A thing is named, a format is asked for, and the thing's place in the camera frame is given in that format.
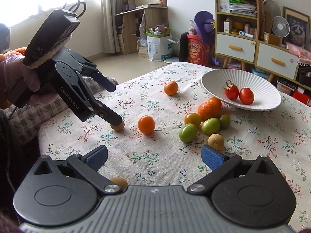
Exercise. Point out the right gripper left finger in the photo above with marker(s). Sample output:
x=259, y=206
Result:
x=86, y=168

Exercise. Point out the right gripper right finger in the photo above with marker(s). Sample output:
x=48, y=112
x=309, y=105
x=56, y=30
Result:
x=222, y=168

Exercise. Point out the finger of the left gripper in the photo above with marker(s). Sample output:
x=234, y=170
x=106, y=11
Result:
x=103, y=81
x=108, y=114

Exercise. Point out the tan longan fruit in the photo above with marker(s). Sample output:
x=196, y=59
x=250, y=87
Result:
x=120, y=182
x=216, y=141
x=118, y=127

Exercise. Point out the green oval tomato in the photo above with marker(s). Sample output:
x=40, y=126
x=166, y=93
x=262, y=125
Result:
x=210, y=126

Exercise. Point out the dark green tomato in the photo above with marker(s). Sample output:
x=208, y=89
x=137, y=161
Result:
x=224, y=121

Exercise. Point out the orange round tomato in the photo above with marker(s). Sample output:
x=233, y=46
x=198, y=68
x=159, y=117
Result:
x=146, y=125

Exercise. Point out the yellow orange tomato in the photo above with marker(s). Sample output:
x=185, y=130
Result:
x=193, y=118

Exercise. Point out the large orange mandarin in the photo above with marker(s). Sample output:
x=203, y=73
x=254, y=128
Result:
x=208, y=110

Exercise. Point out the small orange mandarin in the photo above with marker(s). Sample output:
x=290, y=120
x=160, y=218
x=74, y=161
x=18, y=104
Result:
x=171, y=88

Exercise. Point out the large red tomato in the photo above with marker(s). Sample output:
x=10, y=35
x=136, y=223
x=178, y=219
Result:
x=246, y=96

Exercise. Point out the red tomato with stem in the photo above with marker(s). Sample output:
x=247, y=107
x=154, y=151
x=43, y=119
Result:
x=231, y=90

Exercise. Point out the gloved left hand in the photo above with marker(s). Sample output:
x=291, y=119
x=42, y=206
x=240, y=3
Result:
x=12, y=70

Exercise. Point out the white paper shopping bag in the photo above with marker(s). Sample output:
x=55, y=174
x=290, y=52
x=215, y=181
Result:
x=160, y=48

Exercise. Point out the floral tablecloth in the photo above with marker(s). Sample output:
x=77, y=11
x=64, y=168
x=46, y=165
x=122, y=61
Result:
x=156, y=147

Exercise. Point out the grey curtain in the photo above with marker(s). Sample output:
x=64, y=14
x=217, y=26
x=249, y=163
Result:
x=110, y=36

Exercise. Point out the white ribbed plate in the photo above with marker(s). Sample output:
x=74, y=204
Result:
x=266, y=96

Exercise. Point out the wooden bookshelf desk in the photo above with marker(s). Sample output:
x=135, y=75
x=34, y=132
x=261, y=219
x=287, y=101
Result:
x=137, y=15

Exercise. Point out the red printed bag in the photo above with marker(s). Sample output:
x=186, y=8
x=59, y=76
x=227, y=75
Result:
x=198, y=52

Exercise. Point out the red box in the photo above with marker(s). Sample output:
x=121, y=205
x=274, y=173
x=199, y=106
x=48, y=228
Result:
x=301, y=97

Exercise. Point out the purple plush toy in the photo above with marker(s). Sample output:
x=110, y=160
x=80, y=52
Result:
x=205, y=27

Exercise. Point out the pink cloth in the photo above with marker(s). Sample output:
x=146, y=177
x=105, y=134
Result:
x=304, y=56

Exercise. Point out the wooden cabinet with drawers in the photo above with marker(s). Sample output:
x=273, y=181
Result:
x=253, y=50

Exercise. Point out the framed cat picture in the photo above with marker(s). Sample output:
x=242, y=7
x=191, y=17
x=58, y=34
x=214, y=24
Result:
x=299, y=24

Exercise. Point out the white desk fan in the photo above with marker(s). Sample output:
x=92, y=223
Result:
x=280, y=28

